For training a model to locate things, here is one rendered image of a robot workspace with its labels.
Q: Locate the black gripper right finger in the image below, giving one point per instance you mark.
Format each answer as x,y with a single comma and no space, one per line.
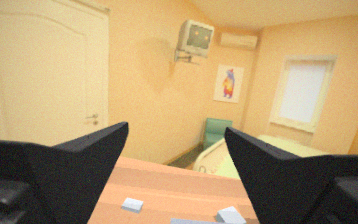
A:
281,186

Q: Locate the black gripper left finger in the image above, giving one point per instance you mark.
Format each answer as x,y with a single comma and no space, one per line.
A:
67,178

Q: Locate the grey rectangular block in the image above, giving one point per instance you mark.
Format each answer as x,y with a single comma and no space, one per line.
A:
132,205
229,215

